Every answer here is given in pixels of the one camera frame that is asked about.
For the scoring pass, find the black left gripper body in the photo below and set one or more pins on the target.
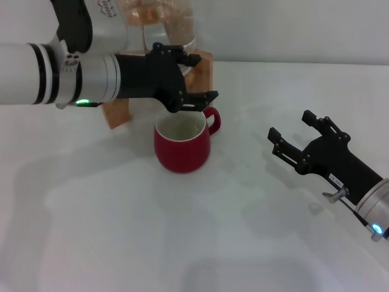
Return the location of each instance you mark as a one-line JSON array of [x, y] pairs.
[[149, 76]]

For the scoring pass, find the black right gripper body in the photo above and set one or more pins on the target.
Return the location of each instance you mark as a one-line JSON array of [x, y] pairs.
[[337, 167]]

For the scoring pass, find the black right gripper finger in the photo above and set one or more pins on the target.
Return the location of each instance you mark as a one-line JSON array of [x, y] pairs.
[[288, 153], [328, 127]]

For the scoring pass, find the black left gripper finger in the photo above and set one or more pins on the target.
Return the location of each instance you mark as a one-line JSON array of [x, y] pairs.
[[199, 100], [185, 57]]

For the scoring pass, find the red ceramic cup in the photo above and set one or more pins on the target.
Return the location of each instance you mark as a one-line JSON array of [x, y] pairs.
[[182, 155]]

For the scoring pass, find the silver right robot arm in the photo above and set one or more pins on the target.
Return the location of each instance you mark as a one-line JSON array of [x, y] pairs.
[[375, 203]]

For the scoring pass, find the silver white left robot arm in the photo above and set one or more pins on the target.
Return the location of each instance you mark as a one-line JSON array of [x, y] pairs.
[[54, 70]]

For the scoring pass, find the wooden dispenser stand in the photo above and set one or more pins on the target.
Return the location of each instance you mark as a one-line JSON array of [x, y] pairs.
[[203, 76]]

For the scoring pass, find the glass water dispenser jar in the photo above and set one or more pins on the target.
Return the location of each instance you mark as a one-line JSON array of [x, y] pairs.
[[170, 27]]

